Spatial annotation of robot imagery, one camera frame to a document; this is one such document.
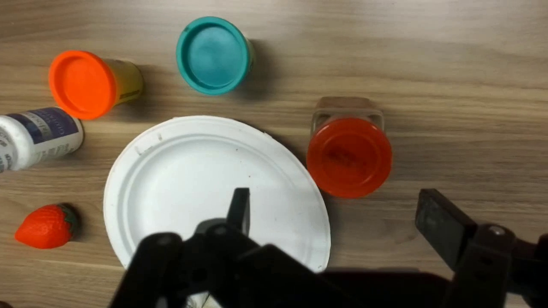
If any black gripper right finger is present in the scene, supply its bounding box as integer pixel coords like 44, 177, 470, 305
414, 187, 548, 308

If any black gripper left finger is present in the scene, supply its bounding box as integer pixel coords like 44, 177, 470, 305
109, 187, 270, 308

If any spice jar red lid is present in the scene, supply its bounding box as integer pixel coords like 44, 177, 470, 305
304, 95, 393, 201

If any teal lid dough can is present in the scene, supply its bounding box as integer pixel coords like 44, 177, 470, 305
174, 16, 253, 98

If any orange lid dough can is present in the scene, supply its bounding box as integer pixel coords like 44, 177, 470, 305
46, 50, 145, 122

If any white paper plate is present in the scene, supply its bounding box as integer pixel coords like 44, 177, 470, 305
101, 115, 333, 274

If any red tomato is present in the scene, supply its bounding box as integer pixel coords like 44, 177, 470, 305
13, 202, 82, 252

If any white pill bottle blue label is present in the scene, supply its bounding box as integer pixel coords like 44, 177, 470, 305
0, 107, 85, 175

